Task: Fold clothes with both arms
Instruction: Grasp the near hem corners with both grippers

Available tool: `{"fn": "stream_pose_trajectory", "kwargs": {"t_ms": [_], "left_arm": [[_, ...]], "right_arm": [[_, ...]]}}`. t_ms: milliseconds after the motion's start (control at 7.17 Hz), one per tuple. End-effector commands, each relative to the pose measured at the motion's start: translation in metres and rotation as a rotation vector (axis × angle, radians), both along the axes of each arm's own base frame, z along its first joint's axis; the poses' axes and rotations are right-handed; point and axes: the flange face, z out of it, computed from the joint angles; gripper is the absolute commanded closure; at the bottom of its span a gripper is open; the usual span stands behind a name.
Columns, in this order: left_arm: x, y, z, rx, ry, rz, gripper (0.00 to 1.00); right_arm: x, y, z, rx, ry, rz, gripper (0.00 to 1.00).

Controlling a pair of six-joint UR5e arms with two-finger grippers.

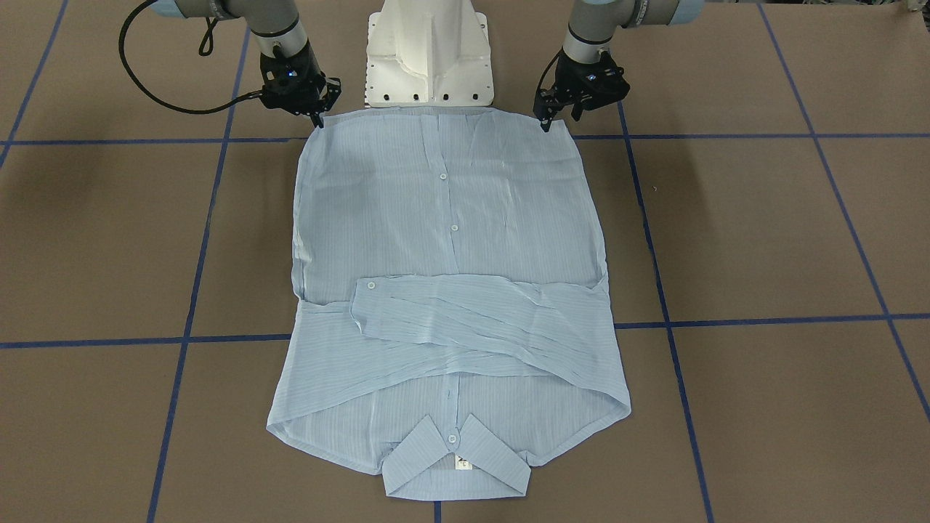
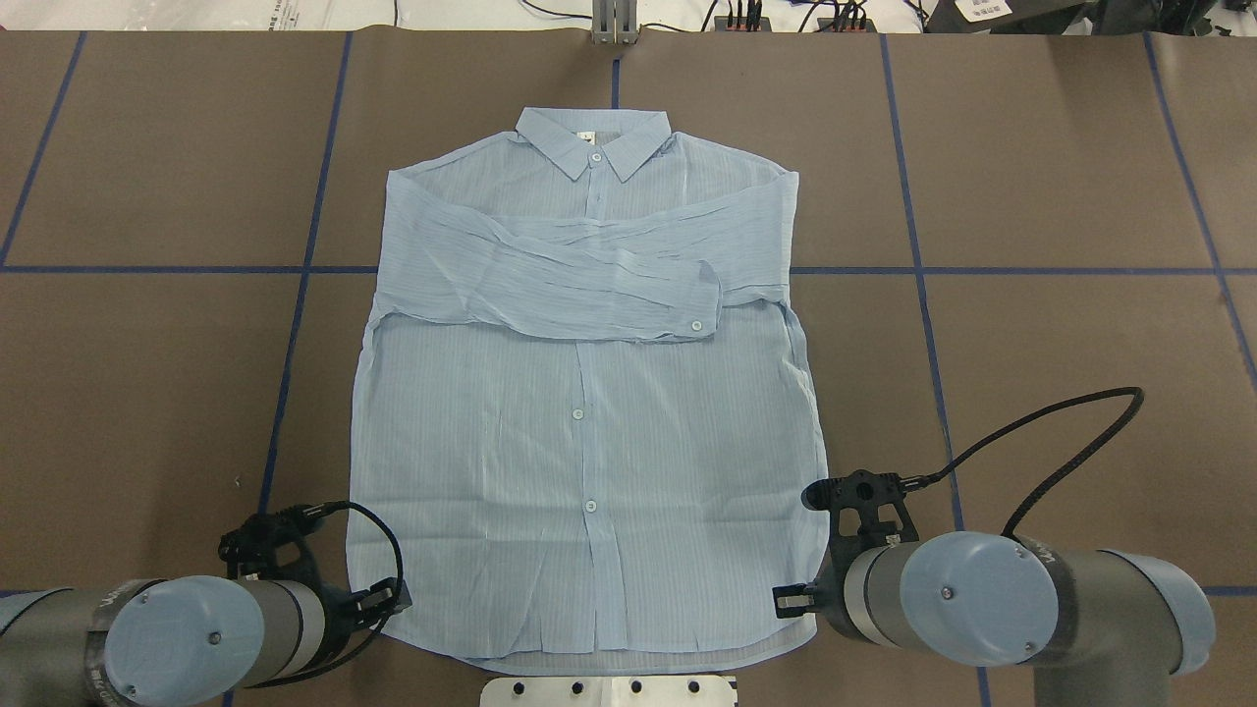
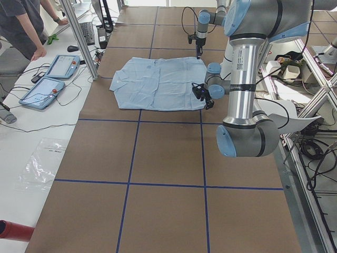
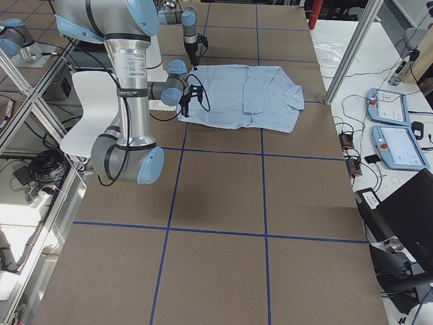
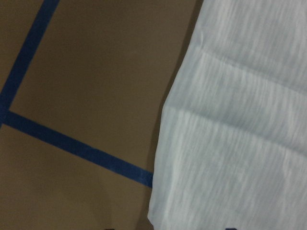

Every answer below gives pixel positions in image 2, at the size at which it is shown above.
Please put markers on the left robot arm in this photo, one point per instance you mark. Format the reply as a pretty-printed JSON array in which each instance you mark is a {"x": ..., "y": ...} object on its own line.
[{"x": 181, "y": 642}]

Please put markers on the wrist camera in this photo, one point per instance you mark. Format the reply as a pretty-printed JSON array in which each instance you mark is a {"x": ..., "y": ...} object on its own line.
[
  {"x": 865, "y": 509},
  {"x": 273, "y": 547}
]

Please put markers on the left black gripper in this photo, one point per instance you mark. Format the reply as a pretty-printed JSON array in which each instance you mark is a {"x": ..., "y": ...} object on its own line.
[{"x": 335, "y": 611}]

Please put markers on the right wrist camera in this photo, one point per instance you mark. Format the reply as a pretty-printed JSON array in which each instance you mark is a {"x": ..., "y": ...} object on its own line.
[{"x": 865, "y": 509}]

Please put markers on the orange black connector box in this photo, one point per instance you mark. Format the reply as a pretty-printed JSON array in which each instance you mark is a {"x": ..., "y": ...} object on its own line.
[{"x": 739, "y": 16}]

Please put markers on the light blue button shirt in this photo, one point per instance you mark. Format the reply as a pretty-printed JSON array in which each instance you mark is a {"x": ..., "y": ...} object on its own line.
[{"x": 583, "y": 402}]

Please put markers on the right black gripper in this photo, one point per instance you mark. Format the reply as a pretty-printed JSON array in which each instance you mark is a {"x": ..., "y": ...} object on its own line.
[{"x": 827, "y": 589}]

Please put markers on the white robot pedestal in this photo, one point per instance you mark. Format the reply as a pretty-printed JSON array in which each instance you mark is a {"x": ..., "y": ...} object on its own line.
[{"x": 666, "y": 690}]

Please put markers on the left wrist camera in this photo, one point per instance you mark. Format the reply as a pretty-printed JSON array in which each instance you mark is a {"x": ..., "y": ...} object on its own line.
[{"x": 273, "y": 547}]

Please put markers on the aluminium frame post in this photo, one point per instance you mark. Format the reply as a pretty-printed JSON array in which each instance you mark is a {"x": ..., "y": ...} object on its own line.
[{"x": 614, "y": 22}]

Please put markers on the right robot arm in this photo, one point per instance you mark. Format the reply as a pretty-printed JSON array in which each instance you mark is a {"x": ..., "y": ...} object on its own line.
[{"x": 1096, "y": 628}]

